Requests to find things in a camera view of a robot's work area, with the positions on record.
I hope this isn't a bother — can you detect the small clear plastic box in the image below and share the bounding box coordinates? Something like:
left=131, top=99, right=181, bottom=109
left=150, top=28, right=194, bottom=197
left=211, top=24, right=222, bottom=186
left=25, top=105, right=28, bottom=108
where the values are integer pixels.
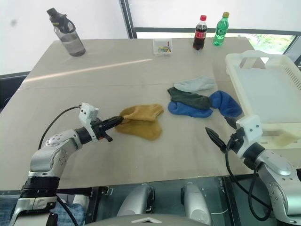
left=152, top=38, right=174, bottom=57

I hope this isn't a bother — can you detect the silver rounded robot leg cover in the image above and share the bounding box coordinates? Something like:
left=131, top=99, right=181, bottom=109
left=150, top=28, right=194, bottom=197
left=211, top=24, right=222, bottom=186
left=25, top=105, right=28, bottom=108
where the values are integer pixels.
left=180, top=183, right=212, bottom=226
left=116, top=183, right=155, bottom=217

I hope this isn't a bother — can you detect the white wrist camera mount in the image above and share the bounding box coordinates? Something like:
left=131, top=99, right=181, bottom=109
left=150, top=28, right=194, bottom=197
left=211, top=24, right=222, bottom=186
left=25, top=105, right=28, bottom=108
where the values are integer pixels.
left=78, top=102, right=100, bottom=143
left=235, top=114, right=263, bottom=159

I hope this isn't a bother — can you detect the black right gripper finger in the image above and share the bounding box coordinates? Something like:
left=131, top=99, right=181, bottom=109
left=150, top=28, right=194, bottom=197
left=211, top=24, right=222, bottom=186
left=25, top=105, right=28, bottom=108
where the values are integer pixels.
left=205, top=127, right=227, bottom=151
left=224, top=116, right=238, bottom=130

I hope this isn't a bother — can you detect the dark green sock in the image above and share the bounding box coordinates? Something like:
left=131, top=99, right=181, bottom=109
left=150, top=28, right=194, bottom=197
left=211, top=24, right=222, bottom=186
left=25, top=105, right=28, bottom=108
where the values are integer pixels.
left=167, top=87, right=212, bottom=110

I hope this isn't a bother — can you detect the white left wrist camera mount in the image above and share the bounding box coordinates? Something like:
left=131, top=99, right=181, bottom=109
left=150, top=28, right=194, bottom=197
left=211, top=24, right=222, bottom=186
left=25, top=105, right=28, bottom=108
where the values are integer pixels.
left=78, top=102, right=100, bottom=143

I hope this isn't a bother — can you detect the cola bottle red cap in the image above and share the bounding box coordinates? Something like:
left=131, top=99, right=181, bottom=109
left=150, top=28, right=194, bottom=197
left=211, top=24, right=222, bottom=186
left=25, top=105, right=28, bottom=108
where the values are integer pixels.
left=192, top=15, right=208, bottom=51

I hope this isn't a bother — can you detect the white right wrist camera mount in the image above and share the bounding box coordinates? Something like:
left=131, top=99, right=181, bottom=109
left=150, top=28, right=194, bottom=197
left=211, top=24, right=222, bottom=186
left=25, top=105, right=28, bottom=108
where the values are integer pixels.
left=235, top=114, right=263, bottom=159

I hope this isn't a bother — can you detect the blue checked cloth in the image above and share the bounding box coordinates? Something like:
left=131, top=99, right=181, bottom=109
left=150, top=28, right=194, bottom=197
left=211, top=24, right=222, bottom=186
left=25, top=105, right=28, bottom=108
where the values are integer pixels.
left=0, top=194, right=85, bottom=226

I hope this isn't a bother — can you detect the grey transparent water bottle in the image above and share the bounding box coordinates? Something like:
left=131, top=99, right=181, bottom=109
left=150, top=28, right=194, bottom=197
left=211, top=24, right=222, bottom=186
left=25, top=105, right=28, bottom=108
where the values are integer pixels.
left=46, top=7, right=87, bottom=57

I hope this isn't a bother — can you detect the light grey sock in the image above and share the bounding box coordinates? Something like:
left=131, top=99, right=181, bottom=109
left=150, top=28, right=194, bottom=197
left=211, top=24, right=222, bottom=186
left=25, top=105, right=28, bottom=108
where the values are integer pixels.
left=173, top=75, right=216, bottom=92

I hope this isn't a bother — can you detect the blue sock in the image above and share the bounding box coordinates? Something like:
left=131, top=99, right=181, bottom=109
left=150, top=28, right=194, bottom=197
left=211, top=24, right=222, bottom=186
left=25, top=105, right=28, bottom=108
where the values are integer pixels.
left=208, top=90, right=242, bottom=118
left=167, top=101, right=214, bottom=119

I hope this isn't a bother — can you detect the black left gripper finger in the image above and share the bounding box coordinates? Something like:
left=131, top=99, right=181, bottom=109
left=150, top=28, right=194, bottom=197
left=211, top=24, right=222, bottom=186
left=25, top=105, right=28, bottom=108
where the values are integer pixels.
left=103, top=116, right=125, bottom=126
left=103, top=121, right=124, bottom=130

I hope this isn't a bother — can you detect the beige table cover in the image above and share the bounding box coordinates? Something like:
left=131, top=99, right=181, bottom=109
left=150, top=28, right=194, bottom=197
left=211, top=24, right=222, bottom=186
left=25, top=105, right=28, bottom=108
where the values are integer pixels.
left=0, top=36, right=301, bottom=190

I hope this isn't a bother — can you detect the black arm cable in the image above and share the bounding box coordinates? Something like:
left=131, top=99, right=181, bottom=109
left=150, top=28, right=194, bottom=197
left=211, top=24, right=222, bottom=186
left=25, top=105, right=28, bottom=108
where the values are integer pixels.
left=38, top=105, right=83, bottom=150
left=224, top=134, right=272, bottom=222

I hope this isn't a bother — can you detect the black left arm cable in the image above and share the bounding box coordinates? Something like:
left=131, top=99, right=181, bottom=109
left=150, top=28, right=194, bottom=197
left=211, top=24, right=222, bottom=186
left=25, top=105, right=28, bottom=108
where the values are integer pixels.
left=38, top=105, right=83, bottom=150

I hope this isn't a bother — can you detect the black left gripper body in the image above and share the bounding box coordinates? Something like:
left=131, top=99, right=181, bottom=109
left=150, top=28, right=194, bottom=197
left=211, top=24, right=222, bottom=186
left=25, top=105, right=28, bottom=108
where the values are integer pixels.
left=91, top=119, right=114, bottom=143

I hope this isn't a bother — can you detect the green soda bottle yellow cap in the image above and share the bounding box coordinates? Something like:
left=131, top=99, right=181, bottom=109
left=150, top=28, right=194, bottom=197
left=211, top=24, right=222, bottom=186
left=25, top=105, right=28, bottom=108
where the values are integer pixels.
left=212, top=11, right=230, bottom=47

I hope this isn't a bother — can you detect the mustard yellow sock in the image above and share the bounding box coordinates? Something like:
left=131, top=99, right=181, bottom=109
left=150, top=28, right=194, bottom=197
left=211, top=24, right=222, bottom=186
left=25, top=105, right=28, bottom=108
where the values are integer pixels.
left=114, top=103, right=165, bottom=141

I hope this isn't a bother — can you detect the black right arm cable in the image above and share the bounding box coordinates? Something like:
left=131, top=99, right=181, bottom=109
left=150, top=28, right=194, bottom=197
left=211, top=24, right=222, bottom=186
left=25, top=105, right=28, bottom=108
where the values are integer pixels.
left=224, top=134, right=272, bottom=222

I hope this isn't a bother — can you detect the grey robot chest cover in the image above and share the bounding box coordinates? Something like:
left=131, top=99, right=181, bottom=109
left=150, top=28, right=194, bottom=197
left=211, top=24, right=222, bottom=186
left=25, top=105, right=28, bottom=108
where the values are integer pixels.
left=84, top=213, right=210, bottom=226

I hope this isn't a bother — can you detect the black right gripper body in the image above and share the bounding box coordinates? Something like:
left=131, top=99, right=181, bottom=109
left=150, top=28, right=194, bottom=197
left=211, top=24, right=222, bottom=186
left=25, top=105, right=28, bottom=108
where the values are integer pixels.
left=225, top=128, right=245, bottom=153

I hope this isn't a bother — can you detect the white plastic basket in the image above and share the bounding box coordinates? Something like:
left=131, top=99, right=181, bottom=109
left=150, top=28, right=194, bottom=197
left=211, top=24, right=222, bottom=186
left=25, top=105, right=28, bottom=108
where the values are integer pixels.
left=225, top=50, right=301, bottom=148

